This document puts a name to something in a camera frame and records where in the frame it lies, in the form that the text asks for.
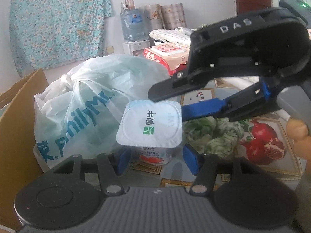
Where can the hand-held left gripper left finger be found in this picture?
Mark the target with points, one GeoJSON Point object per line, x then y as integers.
{"type": "Point", "coordinates": [124, 160]}

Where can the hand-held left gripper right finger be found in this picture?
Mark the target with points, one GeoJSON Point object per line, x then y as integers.
{"type": "Point", "coordinates": [190, 159]}

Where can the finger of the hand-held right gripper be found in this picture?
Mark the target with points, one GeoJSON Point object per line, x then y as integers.
{"type": "Point", "coordinates": [206, 109]}
{"type": "Point", "coordinates": [175, 88]}

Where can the white yogurt cup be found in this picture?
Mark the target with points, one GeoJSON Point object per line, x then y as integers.
{"type": "Point", "coordinates": [150, 126]}

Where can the brown cardboard box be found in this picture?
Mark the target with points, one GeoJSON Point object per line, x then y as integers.
{"type": "Point", "coordinates": [17, 138]}

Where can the person's right hand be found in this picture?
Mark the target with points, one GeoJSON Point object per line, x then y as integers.
{"type": "Point", "coordinates": [298, 131]}

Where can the green white braided scrunchie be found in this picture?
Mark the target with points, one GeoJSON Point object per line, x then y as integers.
{"type": "Point", "coordinates": [213, 138]}

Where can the orange wet wipes pack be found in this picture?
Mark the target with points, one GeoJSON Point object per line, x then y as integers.
{"type": "Point", "coordinates": [165, 55]}

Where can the folded white quilt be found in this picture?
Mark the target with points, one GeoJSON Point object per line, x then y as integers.
{"type": "Point", "coordinates": [170, 35]}

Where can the fruit print mat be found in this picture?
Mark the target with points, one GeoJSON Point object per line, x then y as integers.
{"type": "Point", "coordinates": [262, 140]}

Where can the translucent plastic bag teal print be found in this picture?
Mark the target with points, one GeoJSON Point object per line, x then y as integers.
{"type": "Point", "coordinates": [92, 97]}

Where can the checked rolled mat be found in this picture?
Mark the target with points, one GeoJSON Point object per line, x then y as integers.
{"type": "Point", "coordinates": [173, 15]}

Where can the floral rolled mat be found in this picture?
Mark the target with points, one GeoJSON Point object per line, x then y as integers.
{"type": "Point", "coordinates": [153, 18]}

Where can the blue water jug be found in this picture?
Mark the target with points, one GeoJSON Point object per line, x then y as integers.
{"type": "Point", "coordinates": [133, 24]}

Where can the small brown bottle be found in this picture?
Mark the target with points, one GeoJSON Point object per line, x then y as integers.
{"type": "Point", "coordinates": [131, 3]}

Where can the teal floral cloth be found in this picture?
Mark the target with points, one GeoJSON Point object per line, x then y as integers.
{"type": "Point", "coordinates": [58, 24]}

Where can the wall socket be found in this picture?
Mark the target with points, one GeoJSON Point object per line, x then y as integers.
{"type": "Point", "coordinates": [109, 50]}

